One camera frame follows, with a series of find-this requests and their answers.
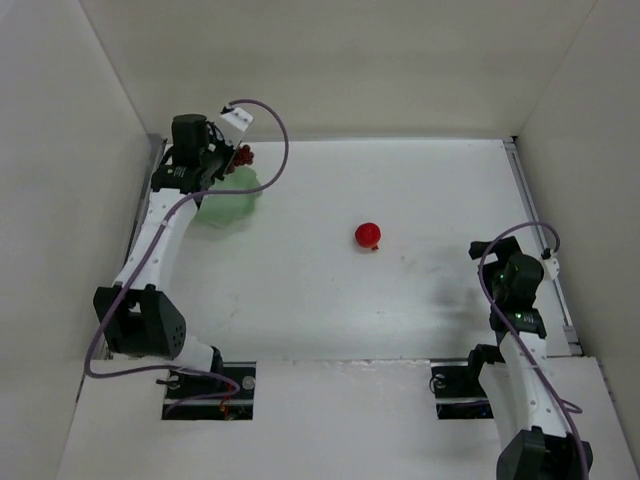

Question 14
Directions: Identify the dark red fake grape bunch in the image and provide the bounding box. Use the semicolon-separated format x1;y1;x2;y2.
232;144;254;167

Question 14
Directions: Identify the red fake pomegranate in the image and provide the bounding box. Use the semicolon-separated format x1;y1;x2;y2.
354;222;381;251

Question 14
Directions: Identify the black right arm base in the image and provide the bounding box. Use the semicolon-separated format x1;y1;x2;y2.
429;361;493;420

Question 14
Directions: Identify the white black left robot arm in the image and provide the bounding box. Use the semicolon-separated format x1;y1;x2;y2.
93;107;253;374

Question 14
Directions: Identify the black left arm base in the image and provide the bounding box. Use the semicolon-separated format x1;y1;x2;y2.
156;362;257;421

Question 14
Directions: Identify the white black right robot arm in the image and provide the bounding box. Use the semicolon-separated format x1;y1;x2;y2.
468;237;593;479

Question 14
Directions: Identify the green glass fruit bowl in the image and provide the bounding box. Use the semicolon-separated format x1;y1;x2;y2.
194;167;262;228

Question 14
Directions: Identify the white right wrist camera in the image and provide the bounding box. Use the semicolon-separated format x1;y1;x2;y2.
540;248;560;281

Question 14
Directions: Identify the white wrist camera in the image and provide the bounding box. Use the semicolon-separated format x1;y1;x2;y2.
540;248;560;281
216;104;254;135

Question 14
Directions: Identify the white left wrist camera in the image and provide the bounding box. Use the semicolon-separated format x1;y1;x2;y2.
216;104;254;135

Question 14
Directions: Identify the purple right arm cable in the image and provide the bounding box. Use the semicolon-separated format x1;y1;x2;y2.
477;220;591;480

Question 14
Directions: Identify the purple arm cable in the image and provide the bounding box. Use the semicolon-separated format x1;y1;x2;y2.
83;98;290;401
477;220;591;480

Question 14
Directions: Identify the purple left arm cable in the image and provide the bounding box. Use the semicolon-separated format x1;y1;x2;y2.
83;98;290;401

